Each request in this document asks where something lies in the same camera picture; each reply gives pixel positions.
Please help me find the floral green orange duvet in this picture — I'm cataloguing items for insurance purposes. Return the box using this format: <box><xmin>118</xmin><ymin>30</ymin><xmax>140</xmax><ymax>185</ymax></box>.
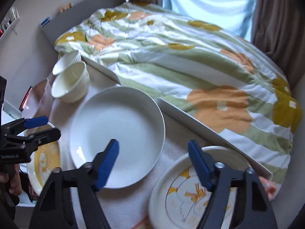
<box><xmin>54</xmin><ymin>3</ymin><xmax>302</xmax><ymax>185</ymax></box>

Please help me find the white plate yellow duck print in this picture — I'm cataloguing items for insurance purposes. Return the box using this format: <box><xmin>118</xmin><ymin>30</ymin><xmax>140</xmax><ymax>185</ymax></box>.
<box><xmin>148</xmin><ymin>146</ymin><xmax>251</xmax><ymax>229</ymax></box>

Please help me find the white ribbed bowl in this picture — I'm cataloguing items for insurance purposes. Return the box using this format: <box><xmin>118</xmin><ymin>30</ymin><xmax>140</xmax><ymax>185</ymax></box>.
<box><xmin>52</xmin><ymin>50</ymin><xmax>81</xmax><ymax>76</ymax></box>

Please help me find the small plush toy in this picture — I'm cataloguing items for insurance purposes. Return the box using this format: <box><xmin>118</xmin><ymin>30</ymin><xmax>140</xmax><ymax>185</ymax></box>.
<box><xmin>59</xmin><ymin>3</ymin><xmax>73</xmax><ymax>14</ymax></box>

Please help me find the grey bed headboard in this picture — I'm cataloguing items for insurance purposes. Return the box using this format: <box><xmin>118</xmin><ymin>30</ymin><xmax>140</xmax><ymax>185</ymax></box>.
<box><xmin>42</xmin><ymin>0</ymin><xmax>125</xmax><ymax>45</ymax></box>

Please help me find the blue white small box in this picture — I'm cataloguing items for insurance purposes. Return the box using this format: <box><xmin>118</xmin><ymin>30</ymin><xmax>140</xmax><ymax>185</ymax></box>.
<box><xmin>40</xmin><ymin>17</ymin><xmax>51</xmax><ymax>27</ymax></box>

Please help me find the brown right curtain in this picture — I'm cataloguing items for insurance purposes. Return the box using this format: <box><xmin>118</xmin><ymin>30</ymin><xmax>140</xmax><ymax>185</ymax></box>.
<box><xmin>252</xmin><ymin>0</ymin><xmax>304</xmax><ymax>87</ymax></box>

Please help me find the yellow oval plate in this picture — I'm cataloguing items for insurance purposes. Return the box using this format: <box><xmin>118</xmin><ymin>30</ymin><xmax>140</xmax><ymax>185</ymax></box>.
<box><xmin>23</xmin><ymin>121</ymin><xmax>61</xmax><ymax>197</ymax></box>

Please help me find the pink scalloped dish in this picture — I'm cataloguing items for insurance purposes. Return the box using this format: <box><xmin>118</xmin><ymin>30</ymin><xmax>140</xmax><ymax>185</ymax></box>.
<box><xmin>22</xmin><ymin>78</ymin><xmax>54</xmax><ymax>118</ymax></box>

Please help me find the white floral tablecloth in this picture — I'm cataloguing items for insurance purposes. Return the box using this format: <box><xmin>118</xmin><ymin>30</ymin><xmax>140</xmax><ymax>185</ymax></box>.
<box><xmin>49</xmin><ymin>67</ymin><xmax>207</xmax><ymax>228</ymax></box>

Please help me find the light blue window cloth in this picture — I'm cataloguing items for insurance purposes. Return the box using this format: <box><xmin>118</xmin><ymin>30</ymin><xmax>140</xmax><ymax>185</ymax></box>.
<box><xmin>163</xmin><ymin>0</ymin><xmax>256</xmax><ymax>41</ymax></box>

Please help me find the large white plate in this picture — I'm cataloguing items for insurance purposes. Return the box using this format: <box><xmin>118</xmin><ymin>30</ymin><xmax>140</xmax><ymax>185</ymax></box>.
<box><xmin>69</xmin><ymin>86</ymin><xmax>165</xmax><ymax>189</ymax></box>

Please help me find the cream round bowl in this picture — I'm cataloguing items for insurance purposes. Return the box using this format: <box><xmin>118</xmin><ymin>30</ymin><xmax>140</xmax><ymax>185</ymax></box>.
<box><xmin>51</xmin><ymin>61</ymin><xmax>90</xmax><ymax>103</ymax></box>

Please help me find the wall switch panel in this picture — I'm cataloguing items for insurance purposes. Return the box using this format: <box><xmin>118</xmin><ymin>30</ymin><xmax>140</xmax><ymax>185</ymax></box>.
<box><xmin>1</xmin><ymin>7</ymin><xmax>20</xmax><ymax>38</ymax></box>

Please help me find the person's left hand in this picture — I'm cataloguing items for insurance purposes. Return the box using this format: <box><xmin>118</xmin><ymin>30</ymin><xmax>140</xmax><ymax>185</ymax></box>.
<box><xmin>0</xmin><ymin>164</ymin><xmax>22</xmax><ymax>196</ymax></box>

